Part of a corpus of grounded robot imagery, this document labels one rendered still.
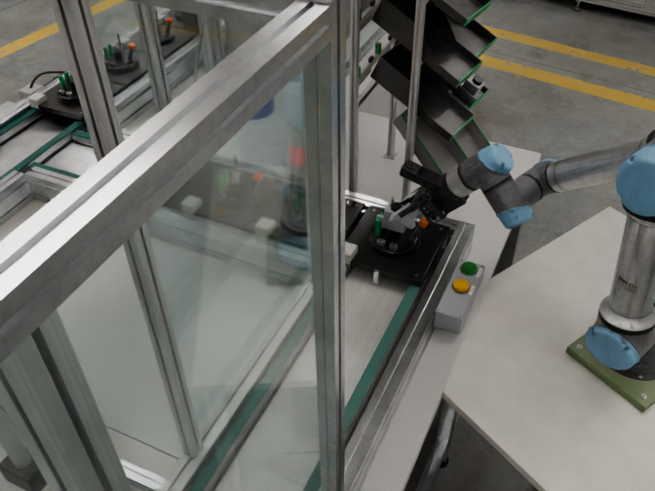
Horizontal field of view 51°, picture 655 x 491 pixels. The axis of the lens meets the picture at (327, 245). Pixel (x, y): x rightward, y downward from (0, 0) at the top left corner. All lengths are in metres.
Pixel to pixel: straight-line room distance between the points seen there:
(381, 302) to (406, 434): 0.36
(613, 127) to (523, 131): 0.54
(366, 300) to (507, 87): 3.06
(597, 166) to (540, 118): 2.81
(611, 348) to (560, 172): 0.40
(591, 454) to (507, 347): 0.33
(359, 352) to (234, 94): 1.26
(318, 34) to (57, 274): 0.30
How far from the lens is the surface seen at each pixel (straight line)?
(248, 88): 0.48
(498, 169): 1.59
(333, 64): 0.61
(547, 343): 1.84
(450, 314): 1.71
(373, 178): 2.27
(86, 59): 0.88
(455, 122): 1.94
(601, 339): 1.59
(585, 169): 1.60
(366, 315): 1.75
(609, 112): 4.57
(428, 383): 1.70
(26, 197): 2.38
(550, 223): 3.57
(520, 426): 1.67
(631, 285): 1.50
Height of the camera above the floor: 2.21
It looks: 42 degrees down
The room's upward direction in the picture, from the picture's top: 1 degrees counter-clockwise
